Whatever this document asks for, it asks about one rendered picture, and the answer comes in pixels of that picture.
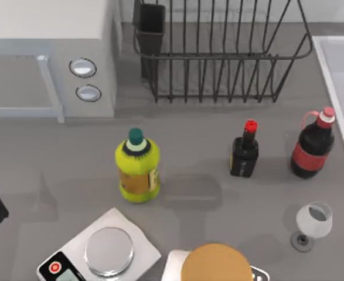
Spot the yellow-green bottle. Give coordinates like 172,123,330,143
115,127,161,204

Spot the small black square bottle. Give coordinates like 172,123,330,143
229,119,260,179

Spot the small microwave knob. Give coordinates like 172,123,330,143
75,84,103,102

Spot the large microwave knob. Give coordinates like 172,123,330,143
69,57,97,79

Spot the black cutlery holder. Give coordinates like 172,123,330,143
132,0,166,80

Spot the white kitchen scale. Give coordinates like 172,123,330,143
36,207,162,281

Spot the pale microwave oven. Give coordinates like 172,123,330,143
0,0,120,124

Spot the dark red-label bottle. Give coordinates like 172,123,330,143
290,107,336,180

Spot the clear wine glass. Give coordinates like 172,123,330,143
291,201,333,252

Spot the dark wire dish rack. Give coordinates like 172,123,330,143
132,0,314,104

